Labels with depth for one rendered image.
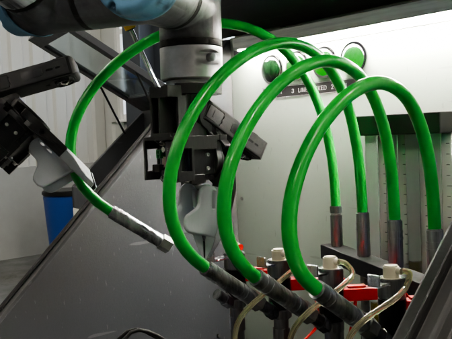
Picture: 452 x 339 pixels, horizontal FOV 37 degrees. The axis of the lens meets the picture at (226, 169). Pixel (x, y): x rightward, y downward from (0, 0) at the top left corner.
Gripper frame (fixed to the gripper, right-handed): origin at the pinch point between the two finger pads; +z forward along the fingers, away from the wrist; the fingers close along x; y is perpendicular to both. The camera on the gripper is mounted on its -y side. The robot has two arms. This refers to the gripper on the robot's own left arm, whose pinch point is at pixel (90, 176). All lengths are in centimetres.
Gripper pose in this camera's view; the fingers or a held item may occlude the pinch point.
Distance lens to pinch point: 89.5
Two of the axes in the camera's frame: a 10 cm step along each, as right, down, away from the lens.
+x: 0.7, -1.7, -9.8
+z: 7.3, 6.8, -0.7
